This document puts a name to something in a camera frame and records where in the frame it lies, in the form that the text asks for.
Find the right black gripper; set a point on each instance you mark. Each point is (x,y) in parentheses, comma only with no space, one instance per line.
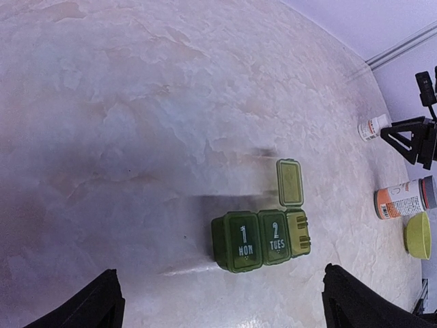
(414,139)

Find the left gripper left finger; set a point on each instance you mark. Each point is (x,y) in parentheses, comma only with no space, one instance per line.
(99,304)

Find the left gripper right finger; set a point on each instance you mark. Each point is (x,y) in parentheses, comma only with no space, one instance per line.
(350,303)

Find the right aluminium frame post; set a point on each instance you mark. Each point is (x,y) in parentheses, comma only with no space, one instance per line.
(401,48)

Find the lime green bowl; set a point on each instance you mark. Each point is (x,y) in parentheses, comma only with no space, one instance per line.
(418,237)

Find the orange pill bottle grey cap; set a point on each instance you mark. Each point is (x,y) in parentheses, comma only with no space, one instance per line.
(408,198)

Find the small white pill bottle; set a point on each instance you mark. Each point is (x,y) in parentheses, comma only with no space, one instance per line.
(371,129)

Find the green weekly pill organizer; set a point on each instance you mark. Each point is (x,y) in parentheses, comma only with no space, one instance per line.
(243,241)

